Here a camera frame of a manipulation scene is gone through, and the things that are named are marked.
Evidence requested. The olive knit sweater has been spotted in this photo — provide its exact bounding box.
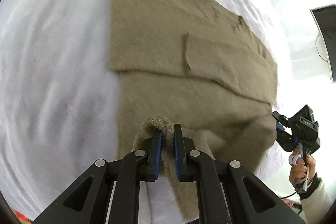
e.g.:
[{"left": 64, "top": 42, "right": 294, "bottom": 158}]
[{"left": 109, "top": 0, "right": 277, "bottom": 221}]

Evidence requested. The white sleeve forearm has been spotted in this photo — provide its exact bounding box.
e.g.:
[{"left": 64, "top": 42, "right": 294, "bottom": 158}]
[{"left": 299, "top": 173, "right": 334, "bottom": 224}]

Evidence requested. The right hand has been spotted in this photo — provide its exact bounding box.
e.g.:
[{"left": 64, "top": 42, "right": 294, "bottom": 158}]
[{"left": 289, "top": 154, "right": 316, "bottom": 186}]

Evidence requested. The lavender fleece blanket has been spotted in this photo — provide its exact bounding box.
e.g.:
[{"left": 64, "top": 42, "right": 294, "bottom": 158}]
[{"left": 1, "top": 0, "right": 277, "bottom": 220}]

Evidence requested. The dark monitor screen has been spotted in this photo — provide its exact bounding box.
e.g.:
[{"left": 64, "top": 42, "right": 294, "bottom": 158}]
[{"left": 310, "top": 4, "right": 335, "bottom": 83}]

